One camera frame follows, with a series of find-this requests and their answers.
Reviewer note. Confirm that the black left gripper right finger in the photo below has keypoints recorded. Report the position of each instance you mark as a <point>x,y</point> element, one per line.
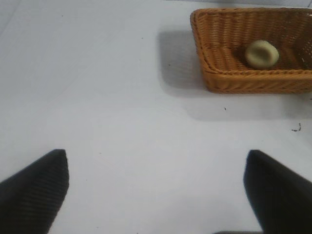
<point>280,195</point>

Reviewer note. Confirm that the brown woven wicker basket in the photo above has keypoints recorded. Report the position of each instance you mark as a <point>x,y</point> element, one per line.
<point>243,80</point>

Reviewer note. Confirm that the pale yellow egg yolk pastry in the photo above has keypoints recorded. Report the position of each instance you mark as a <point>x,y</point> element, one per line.
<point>262,54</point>

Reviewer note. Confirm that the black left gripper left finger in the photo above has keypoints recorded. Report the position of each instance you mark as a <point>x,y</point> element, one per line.
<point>31,192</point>

